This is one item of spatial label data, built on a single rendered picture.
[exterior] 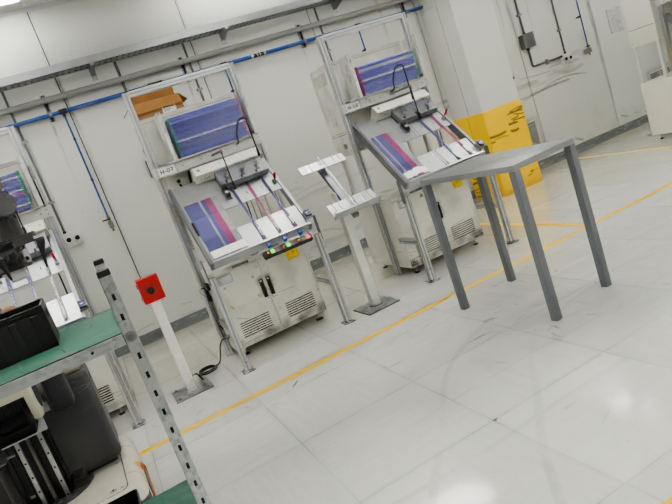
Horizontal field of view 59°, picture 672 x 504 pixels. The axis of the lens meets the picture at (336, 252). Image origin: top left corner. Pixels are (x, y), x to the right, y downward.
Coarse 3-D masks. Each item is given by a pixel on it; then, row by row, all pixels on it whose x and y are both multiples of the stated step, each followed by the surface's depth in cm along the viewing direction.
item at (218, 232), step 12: (192, 204) 391; (204, 204) 391; (216, 204) 392; (192, 216) 384; (204, 216) 385; (216, 216) 385; (228, 216) 386; (204, 228) 379; (216, 228) 379; (228, 228) 380; (204, 240) 373; (216, 240) 373; (228, 240) 374; (240, 240) 374; (216, 252) 367; (228, 252) 368
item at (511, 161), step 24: (552, 144) 297; (456, 168) 335; (480, 168) 303; (504, 168) 282; (576, 168) 299; (432, 192) 337; (576, 192) 304; (432, 216) 340; (528, 216) 282; (504, 240) 365; (528, 240) 287; (504, 264) 368; (600, 264) 309; (456, 288) 348; (552, 288) 290; (552, 312) 292
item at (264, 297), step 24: (288, 240) 418; (240, 264) 401; (264, 264) 407; (288, 264) 414; (240, 288) 402; (264, 288) 408; (288, 288) 415; (312, 288) 422; (240, 312) 402; (264, 312) 409; (288, 312) 417; (312, 312) 423; (240, 336) 403; (264, 336) 410
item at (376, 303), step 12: (348, 216) 401; (348, 228) 401; (348, 240) 406; (360, 252) 405; (360, 264) 406; (360, 276) 412; (372, 288) 410; (372, 300) 411; (384, 300) 418; (396, 300) 408; (360, 312) 412; (372, 312) 401
